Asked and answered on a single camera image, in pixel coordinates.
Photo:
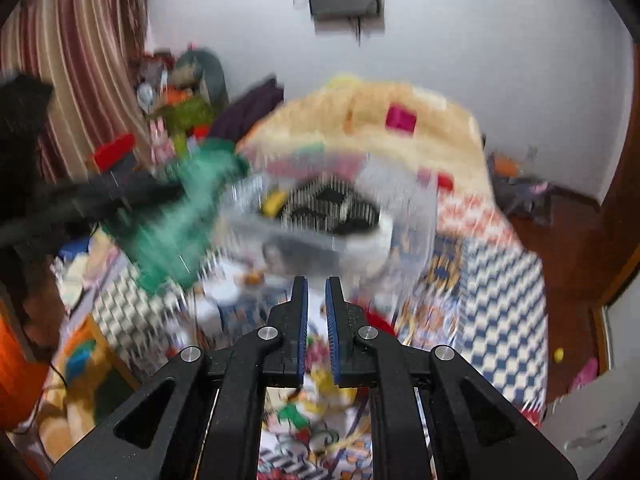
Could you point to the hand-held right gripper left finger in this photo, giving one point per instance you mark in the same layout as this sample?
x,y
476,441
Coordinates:
x,y
301,325

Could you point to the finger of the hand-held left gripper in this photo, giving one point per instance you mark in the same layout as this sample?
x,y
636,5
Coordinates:
x,y
125,192

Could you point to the black white striped cloth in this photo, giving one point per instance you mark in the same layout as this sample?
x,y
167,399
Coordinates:
x,y
325,207

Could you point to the pile of plush toys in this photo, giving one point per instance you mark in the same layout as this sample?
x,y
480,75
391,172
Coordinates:
x,y
180,95

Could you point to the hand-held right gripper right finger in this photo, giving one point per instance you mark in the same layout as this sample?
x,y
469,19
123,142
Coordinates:
x,y
332,330

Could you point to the yellow item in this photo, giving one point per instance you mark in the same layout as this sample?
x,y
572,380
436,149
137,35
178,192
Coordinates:
x,y
273,203

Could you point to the cream fleece blanket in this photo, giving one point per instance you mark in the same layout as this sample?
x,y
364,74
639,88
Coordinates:
x,y
380,120

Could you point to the patterned printed bedsheet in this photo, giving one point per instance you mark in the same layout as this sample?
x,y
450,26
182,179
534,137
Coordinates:
x,y
475,285

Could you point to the dark purple cloth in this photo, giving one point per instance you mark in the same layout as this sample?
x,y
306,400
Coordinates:
x,y
250,105

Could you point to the yellow ball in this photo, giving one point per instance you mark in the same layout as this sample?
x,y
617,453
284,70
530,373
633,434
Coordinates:
x,y
558,355

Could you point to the green cloth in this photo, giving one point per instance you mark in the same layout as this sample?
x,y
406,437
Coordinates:
x,y
177,225

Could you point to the pile of clothes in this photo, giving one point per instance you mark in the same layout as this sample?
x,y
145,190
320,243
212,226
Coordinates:
x,y
520,185

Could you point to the pink toy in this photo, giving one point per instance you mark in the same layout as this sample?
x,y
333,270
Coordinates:
x,y
585,374

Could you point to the striped curtain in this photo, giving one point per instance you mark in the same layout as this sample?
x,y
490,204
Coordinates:
x,y
75,55

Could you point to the clear plastic container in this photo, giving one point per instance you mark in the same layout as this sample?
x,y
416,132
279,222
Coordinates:
x,y
325,220

